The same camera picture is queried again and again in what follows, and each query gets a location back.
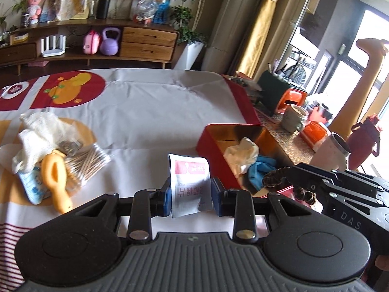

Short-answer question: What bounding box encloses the wooden tv cabinet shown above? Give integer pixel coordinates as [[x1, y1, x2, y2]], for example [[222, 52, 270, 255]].
[[0, 18, 180, 73]]

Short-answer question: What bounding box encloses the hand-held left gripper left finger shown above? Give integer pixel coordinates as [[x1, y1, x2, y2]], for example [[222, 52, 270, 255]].
[[73, 178, 173, 244]]

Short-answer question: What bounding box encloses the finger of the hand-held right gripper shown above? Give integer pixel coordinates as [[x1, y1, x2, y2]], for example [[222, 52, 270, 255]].
[[291, 180, 335, 205], [281, 163, 339, 187]]

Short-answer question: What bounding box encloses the cream glove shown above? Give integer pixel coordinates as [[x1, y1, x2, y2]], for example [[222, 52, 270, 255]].
[[223, 137, 260, 175]]

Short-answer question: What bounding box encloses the white and pink packet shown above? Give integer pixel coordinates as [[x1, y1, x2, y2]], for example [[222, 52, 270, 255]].
[[168, 154, 213, 219]]

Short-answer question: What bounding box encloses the red tin box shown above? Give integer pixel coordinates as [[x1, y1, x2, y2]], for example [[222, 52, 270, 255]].
[[196, 124, 295, 200]]

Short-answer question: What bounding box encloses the clear plastic bag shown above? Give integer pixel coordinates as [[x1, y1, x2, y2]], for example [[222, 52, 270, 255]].
[[134, 0, 163, 25]]

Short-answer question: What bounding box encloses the orange plastic stool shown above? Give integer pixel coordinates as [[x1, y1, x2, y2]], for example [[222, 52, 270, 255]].
[[275, 88, 307, 114]]

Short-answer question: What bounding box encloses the beige rounded chair back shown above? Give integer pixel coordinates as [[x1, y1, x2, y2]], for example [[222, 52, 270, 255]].
[[105, 0, 140, 20]]

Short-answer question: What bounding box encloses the orange giraffe toy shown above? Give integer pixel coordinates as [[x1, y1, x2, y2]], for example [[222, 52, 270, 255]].
[[330, 38, 389, 134]]

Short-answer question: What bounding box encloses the white cup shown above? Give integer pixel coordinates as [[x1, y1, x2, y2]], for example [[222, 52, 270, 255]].
[[310, 132, 351, 171]]

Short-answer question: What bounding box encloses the blue patterned tissue pack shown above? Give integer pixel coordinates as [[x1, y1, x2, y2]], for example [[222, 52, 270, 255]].
[[18, 163, 51, 205]]

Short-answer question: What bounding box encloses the white router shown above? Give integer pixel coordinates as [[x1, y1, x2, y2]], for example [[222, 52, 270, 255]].
[[39, 35, 67, 58]]

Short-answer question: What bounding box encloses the white gauze cloth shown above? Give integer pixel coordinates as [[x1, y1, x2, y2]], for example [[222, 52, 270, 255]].
[[12, 129, 58, 174]]

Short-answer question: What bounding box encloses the pink doll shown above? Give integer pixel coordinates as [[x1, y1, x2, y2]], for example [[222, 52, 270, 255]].
[[26, 0, 46, 24]]

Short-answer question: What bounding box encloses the blue crumpled cloth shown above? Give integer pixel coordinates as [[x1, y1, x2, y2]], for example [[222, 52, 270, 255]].
[[248, 156, 278, 191]]

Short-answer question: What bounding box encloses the bag of cotton swabs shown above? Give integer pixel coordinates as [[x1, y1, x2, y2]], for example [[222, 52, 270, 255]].
[[62, 142, 111, 189]]

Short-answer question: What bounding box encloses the gold curtain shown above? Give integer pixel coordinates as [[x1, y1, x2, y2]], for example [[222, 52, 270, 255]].
[[235, 0, 292, 80]]

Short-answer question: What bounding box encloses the printed tablecloth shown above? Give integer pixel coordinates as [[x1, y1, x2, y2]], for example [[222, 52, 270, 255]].
[[0, 68, 265, 291]]

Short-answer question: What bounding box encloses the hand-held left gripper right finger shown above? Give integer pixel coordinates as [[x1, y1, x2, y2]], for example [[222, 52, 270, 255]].
[[211, 177, 313, 244]]

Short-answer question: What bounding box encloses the white mesh drawstring pouch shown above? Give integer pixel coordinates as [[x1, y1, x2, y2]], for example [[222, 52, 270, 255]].
[[20, 111, 81, 146]]

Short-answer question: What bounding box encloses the pink toy case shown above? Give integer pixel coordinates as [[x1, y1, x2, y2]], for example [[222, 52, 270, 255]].
[[83, 30, 101, 55]]

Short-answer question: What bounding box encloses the small clear packet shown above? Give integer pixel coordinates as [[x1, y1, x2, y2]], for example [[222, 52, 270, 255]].
[[58, 139, 83, 155]]

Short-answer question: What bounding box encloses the black speaker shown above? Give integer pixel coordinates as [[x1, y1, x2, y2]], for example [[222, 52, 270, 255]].
[[97, 0, 110, 19]]

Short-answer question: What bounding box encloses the brown braided hair tie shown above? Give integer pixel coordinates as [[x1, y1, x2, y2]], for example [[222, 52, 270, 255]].
[[262, 168, 317, 209]]

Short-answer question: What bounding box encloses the red water bottle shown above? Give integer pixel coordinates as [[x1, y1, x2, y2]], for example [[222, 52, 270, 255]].
[[346, 114, 381, 166]]

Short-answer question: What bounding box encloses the green potted tree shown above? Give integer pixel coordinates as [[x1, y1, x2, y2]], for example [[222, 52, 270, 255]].
[[168, 0, 225, 45]]

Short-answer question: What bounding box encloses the yellow cardboard box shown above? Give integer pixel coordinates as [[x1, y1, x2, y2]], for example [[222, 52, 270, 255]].
[[9, 32, 29, 45]]

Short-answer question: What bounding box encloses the small potted plant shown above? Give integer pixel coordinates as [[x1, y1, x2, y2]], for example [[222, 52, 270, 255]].
[[0, 0, 28, 34]]

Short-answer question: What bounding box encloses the dark green box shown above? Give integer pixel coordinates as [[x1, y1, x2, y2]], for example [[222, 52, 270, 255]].
[[257, 70, 292, 116]]

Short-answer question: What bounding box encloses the white planter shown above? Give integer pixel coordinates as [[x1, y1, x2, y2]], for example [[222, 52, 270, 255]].
[[173, 41, 205, 70]]

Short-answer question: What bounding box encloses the grey mug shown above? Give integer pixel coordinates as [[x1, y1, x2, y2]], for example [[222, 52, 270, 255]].
[[280, 104, 309, 133]]

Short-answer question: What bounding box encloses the purple kettlebell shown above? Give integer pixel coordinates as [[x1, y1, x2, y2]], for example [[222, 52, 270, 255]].
[[99, 27, 121, 56]]

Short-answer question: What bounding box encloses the orange container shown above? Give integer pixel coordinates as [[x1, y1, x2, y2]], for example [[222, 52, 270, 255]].
[[301, 121, 331, 151]]

